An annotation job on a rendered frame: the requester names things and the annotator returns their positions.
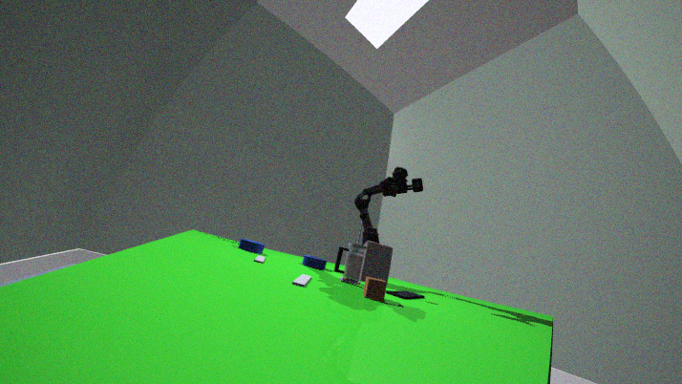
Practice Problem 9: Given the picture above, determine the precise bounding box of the blue short cylinder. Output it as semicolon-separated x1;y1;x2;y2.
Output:
302;255;327;269
239;239;265;253

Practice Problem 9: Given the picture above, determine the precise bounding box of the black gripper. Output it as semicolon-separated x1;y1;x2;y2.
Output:
382;178;423;197

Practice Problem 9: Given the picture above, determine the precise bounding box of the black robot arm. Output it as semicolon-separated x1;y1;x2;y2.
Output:
354;167;408;245

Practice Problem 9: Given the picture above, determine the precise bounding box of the brown cube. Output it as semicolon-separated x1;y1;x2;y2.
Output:
363;276;387;302

